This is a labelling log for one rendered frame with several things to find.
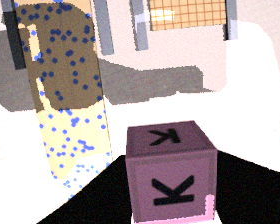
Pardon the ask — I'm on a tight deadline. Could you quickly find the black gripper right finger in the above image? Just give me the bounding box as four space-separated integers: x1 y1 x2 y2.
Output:
216 149 280 224

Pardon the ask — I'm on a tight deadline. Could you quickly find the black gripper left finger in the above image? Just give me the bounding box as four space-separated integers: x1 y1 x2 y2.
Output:
36 155 133 224

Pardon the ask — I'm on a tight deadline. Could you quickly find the mauve cube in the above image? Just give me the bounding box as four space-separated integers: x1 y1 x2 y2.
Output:
124 120 217 224

